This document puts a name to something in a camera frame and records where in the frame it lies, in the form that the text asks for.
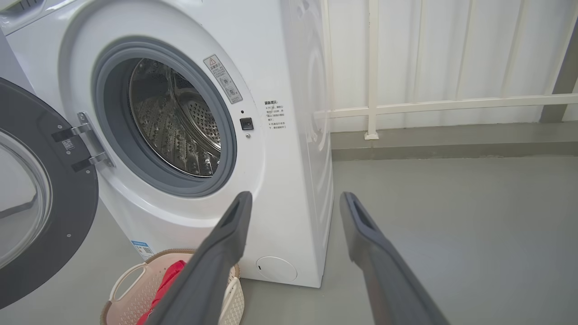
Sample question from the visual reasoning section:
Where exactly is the metal door hinge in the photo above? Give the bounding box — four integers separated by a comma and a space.
51, 112, 114, 172

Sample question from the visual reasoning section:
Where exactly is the black round washer door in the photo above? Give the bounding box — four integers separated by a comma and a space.
0, 77, 99, 310

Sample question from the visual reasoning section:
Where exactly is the black printed text label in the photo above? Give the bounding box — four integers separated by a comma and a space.
264, 100, 286, 130

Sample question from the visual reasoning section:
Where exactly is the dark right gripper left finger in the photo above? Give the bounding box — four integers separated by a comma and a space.
144, 191, 253, 325

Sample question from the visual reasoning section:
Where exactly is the round white filter cover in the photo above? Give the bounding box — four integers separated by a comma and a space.
256, 256, 298, 283

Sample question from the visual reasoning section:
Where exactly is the white front-load washing machine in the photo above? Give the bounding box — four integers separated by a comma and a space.
0, 0, 335, 288

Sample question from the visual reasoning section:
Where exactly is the steel washer drum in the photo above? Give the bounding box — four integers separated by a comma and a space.
130, 58, 222, 177

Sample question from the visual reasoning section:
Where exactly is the blue energy label sticker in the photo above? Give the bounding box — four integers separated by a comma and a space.
131, 240, 155, 260

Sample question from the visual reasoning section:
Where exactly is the white metal railing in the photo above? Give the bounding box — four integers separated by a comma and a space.
314, 0, 578, 140

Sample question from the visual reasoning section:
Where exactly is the grey warning sticker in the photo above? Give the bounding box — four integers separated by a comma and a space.
203, 55, 243, 104

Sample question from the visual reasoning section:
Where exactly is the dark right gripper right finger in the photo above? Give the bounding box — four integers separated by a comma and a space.
340, 192, 450, 325

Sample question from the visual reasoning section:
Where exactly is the red number 23 jersey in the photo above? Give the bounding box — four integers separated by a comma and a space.
137, 260, 186, 325

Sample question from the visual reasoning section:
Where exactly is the grey rubber door gasket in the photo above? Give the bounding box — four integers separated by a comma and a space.
93, 41, 238, 198

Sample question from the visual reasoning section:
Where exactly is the cream perforated laundry basket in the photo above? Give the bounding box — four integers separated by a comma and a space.
100, 249, 245, 325

